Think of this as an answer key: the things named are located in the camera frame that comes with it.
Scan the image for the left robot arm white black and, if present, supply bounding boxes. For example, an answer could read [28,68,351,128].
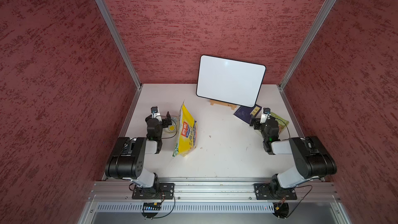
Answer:
[105,113,173,197]

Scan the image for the left black cable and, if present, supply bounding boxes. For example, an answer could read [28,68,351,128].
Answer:
[139,189,176,219]

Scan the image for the patterned breakfast bowl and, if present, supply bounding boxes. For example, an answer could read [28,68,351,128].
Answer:
[164,116,178,134]

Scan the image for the yellow oats bag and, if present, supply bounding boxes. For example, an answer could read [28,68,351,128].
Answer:
[173,104,198,157]

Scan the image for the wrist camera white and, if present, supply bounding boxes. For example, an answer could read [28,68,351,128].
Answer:
[260,107,271,124]
[151,106,162,122]

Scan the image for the aluminium front rail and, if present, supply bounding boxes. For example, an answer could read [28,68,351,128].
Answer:
[88,177,342,203]

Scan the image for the dark purple book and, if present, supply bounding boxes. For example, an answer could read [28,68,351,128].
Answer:
[234,105,262,124]

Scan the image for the right corner aluminium post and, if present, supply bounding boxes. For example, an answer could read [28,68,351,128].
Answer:
[278,0,337,91]

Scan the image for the green treehouse book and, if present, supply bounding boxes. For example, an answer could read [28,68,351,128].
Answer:
[271,112,290,137]

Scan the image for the white board black frame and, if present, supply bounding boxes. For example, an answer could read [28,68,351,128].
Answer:
[196,55,266,107]

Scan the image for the left corner aluminium post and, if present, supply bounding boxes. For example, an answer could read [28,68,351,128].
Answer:
[95,0,142,90]

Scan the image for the right black cable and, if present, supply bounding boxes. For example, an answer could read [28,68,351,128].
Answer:
[273,184,313,218]

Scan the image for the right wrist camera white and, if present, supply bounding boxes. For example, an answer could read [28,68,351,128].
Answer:
[260,107,271,124]

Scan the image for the black cable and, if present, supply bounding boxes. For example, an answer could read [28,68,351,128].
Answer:
[139,189,176,219]
[273,184,313,218]

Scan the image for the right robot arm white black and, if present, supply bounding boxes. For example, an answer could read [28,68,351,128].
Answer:
[249,116,337,200]

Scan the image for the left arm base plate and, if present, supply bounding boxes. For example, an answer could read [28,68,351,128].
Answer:
[132,183,175,200]

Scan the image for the wooden easel stand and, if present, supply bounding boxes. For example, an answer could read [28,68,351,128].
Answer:
[209,100,237,110]

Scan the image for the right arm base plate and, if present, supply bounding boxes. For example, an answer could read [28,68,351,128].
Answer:
[254,183,297,201]

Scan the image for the corner aluminium post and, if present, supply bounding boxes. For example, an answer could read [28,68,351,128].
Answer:
[95,0,142,90]
[278,0,337,91]

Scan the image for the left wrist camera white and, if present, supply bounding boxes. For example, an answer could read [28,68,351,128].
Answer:
[151,106,162,122]

